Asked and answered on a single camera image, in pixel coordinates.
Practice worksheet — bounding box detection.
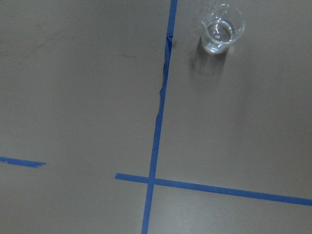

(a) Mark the clear glass measuring cup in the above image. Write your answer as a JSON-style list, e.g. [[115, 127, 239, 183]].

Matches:
[[201, 3, 246, 55]]

